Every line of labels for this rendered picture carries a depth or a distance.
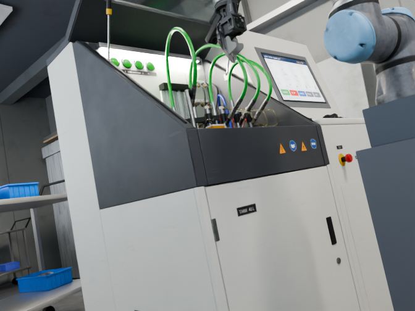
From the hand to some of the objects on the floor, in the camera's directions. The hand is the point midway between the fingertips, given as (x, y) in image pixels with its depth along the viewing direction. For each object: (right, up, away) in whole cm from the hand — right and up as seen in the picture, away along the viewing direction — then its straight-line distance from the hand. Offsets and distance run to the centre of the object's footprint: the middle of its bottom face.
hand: (231, 60), depth 134 cm
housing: (+7, -130, +56) cm, 142 cm away
